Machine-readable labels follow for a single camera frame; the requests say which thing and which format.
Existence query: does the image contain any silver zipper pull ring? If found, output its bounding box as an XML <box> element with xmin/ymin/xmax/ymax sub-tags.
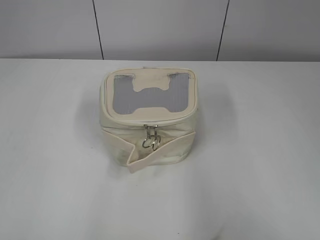
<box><xmin>151</xmin><ymin>124</ymin><xmax>162</xmax><ymax>151</ymax></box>
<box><xmin>142</xmin><ymin>124</ymin><xmax>154</xmax><ymax>149</ymax></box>

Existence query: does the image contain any cream zippered bag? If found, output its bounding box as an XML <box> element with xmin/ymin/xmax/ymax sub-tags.
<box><xmin>99</xmin><ymin>67</ymin><xmax>198</xmax><ymax>173</ymax></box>

